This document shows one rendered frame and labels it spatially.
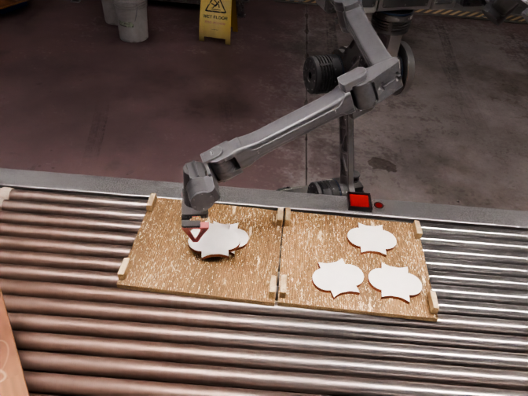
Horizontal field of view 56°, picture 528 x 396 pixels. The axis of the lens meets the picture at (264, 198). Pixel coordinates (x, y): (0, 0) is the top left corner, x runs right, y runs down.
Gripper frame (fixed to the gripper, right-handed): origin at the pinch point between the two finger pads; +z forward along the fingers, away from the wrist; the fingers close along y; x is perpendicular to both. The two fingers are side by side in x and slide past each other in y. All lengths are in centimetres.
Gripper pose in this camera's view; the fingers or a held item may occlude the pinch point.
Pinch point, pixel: (195, 226)
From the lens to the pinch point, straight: 133.9
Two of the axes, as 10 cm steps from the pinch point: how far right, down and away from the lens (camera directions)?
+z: -0.9, 7.6, 6.5
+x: 9.9, -0.1, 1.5
